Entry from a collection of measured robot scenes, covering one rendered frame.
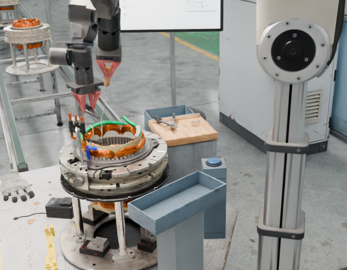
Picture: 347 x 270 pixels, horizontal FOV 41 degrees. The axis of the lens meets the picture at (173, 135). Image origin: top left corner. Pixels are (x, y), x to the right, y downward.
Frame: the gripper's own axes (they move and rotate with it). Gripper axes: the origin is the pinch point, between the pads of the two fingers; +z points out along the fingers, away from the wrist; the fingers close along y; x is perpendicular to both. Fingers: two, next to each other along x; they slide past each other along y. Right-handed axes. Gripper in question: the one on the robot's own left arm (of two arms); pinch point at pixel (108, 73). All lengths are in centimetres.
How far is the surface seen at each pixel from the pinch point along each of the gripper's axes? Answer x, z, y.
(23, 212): -29, 62, -1
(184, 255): 20, 30, 39
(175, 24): 33, 37, -96
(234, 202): 87, 164, -89
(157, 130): 16.9, 30.0, -10.2
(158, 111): 20, 38, -31
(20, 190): -32, 65, -14
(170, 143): 20.5, 28.1, -1.9
